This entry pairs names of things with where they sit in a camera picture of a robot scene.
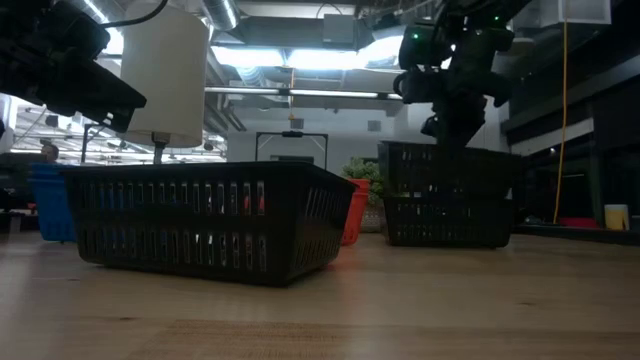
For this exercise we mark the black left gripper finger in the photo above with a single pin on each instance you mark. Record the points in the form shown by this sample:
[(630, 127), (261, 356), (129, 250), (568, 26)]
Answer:
[(117, 124), (95, 90)]

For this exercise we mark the black plastic basket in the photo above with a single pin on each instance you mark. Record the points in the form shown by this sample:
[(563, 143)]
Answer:
[(450, 220), (500, 170), (175, 223)]

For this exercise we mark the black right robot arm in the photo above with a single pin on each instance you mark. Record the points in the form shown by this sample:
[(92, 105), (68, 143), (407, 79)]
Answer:
[(485, 12)]

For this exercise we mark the metal lamp stem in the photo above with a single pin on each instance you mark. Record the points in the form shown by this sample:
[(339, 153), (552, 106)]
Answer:
[(160, 147)]

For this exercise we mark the white cylindrical lamp shade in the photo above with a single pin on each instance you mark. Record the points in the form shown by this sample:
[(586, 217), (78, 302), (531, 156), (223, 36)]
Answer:
[(170, 75)]

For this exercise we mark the person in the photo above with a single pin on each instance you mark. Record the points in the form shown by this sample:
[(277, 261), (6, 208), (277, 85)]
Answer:
[(50, 152)]

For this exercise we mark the green potted plant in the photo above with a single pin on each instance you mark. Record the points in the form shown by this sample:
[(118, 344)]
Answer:
[(362, 170)]

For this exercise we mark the blue plastic basket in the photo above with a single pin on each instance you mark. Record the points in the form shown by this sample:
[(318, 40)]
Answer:
[(52, 205)]

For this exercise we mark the long ceiling light tube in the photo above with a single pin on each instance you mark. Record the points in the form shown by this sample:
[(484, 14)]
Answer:
[(325, 93)]

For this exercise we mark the orange plastic basket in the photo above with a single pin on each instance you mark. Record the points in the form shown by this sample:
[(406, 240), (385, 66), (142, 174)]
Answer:
[(355, 210)]

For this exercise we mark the white ceiling box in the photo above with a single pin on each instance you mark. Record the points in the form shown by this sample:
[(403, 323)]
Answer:
[(575, 12)]

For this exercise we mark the bright ceiling light panel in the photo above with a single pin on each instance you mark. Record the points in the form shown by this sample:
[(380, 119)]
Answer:
[(325, 59)]

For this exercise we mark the dark shelving unit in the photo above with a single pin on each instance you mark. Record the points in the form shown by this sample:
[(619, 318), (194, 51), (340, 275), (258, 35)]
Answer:
[(600, 165)]

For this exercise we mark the red flat item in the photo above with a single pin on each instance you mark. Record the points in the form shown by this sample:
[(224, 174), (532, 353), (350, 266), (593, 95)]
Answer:
[(577, 223)]

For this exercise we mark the grey ceiling air unit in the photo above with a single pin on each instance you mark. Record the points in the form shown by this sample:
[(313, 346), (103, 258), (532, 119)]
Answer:
[(300, 32)]

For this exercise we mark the yellow cup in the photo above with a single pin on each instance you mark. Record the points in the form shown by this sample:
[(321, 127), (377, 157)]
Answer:
[(616, 217)]

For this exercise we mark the grey wall box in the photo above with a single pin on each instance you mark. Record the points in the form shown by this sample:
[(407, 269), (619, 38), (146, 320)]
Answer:
[(296, 123), (374, 125)]

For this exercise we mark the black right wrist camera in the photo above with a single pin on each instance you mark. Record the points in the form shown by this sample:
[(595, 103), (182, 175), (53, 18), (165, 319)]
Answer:
[(420, 47)]

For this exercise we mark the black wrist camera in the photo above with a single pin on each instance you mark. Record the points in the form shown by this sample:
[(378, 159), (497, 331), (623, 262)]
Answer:
[(420, 47), (80, 32)]

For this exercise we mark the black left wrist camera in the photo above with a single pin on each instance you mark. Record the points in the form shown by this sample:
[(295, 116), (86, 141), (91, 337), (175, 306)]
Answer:
[(80, 32)]

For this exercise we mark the black metal frame stand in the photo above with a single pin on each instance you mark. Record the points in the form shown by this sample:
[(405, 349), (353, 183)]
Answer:
[(292, 133)]

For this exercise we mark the silver ventilation duct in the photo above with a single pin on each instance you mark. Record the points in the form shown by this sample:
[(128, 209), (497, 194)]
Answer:
[(220, 12)]

